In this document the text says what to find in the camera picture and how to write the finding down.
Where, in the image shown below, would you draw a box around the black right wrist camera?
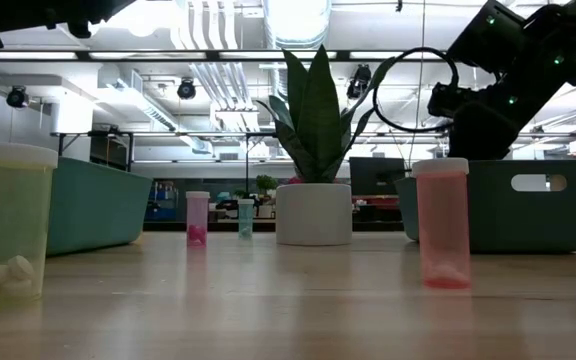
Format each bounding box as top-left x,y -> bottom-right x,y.
427,82 -> 469,119

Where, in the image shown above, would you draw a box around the red storage tray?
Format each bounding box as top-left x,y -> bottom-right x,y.
351,195 -> 400,210

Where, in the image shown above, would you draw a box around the black metal shelf rack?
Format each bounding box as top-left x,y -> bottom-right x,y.
57,130 -> 135,172

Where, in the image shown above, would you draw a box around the silver ceiling air duct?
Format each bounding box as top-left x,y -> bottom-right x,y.
262,0 -> 333,50

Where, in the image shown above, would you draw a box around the green snake plant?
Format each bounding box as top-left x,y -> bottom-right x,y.
256,44 -> 397,184

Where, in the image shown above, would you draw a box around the long black ceiling light rail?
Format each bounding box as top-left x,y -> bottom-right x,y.
0,48 -> 452,64

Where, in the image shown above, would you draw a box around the small potted green plant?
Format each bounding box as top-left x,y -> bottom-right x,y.
255,174 -> 279,220

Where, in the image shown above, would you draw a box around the pink pill bottle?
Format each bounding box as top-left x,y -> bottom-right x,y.
185,190 -> 211,248

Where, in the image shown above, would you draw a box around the black right camera cable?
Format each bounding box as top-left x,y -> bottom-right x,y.
371,47 -> 462,135

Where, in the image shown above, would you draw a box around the blue storage crates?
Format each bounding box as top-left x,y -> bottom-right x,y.
143,180 -> 179,222

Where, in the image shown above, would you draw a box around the black computer monitor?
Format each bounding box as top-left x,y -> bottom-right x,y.
349,156 -> 407,197

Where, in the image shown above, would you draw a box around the salmon red pill bottle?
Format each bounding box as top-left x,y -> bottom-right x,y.
411,157 -> 472,290

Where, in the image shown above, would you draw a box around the white round plant pot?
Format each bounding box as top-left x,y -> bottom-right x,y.
275,182 -> 353,247

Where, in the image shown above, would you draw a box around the pale blue pill bottle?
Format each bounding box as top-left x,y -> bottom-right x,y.
237,198 -> 255,239

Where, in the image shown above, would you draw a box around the dark teal plastic bin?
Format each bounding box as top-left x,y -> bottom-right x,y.
395,158 -> 576,254

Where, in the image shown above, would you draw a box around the light green plastic bin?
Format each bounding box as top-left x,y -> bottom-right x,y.
0,157 -> 153,257

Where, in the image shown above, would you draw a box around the small white cap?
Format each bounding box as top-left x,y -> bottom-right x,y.
0,143 -> 59,307

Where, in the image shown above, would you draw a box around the black ceiling spotlight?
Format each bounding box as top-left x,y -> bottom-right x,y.
176,77 -> 198,101
346,63 -> 373,100
6,85 -> 30,109

